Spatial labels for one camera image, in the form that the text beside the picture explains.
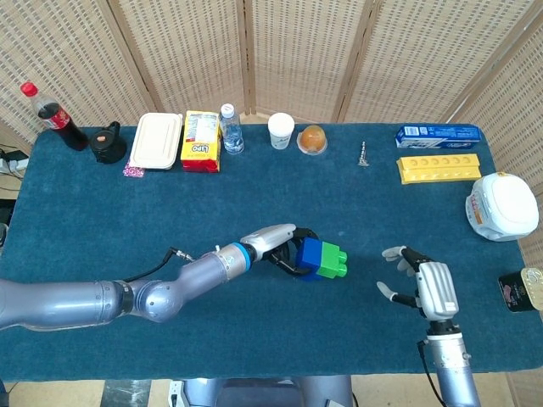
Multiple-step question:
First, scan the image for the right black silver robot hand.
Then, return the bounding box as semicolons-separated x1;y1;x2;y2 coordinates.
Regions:
376;244;462;322

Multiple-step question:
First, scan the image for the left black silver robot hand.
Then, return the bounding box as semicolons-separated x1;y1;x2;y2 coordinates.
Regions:
239;222;320;277

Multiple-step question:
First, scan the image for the blue and green block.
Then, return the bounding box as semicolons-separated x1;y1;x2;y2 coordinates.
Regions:
294;237;327;282

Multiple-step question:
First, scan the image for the green building block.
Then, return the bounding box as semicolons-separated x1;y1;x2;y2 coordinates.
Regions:
318;241;350;280

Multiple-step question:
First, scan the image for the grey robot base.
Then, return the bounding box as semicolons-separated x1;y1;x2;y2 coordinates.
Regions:
168;375;356;407

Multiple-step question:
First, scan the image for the black tin can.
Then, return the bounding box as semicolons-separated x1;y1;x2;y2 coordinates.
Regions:
497;266;543;314

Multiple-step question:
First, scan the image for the white wet wipes tub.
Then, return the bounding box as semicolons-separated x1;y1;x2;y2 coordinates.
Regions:
465;171;540;243

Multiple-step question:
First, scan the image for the blue table cloth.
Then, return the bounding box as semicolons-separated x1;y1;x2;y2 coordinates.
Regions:
0;122;540;382

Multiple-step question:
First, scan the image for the orange jelly cup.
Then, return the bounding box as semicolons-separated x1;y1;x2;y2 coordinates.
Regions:
296;124;330;156

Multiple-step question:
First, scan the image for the white paper cup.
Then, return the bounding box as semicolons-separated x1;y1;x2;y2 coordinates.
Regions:
267;112;295;151

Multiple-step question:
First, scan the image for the clear water bottle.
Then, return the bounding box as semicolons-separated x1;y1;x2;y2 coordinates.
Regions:
218;103;245;156

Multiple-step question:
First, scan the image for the yellow plastic tray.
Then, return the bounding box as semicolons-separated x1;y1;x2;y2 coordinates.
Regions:
396;153;483;186

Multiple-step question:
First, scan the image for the yellow red snack bag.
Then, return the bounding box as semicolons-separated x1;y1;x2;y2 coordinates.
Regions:
180;110;222;173

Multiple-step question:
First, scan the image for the blue white toothpaste box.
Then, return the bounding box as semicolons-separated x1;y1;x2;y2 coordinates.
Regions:
395;124;484;149

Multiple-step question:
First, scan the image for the pink patterned packet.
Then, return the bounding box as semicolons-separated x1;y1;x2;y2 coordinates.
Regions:
122;159;148;179

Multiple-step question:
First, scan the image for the beige takeaway lunch box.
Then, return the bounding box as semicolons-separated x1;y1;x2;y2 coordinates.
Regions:
128;112;184;170

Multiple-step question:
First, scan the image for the black round container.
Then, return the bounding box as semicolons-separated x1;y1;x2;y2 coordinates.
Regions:
89;120;128;164

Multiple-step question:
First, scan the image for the bamboo folding screen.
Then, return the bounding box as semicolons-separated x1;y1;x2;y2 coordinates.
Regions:
0;0;543;269

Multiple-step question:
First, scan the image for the cola bottle red cap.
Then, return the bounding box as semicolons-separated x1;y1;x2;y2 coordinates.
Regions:
20;81;90;152

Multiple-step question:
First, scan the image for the white power strip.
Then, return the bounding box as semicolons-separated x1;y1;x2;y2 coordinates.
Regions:
0;148;30;175

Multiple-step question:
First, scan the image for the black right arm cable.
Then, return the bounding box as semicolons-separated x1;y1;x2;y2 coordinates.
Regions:
417;340;447;407

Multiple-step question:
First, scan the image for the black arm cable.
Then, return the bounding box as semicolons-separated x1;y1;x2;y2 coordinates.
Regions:
417;340;447;407
121;247;194;283

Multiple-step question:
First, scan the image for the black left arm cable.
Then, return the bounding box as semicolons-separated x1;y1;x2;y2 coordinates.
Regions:
121;247;194;283

